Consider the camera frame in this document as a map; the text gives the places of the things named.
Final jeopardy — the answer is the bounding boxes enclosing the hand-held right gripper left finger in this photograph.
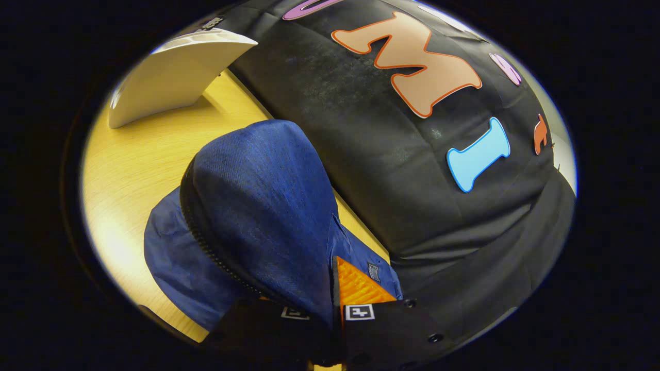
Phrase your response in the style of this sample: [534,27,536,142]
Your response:
[204,299,337,370]

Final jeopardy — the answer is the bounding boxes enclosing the blue schoolbag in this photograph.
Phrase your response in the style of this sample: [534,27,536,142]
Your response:
[143,120,404,331]

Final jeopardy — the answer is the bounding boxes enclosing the black backdrop cloth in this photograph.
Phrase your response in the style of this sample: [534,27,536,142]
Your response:
[180,0,577,356]

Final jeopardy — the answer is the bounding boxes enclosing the white plastic bookshelf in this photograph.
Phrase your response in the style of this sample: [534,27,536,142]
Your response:
[108,28,259,129]

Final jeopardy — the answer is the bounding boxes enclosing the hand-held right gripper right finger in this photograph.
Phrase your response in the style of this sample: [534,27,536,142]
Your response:
[333,256,455,371]

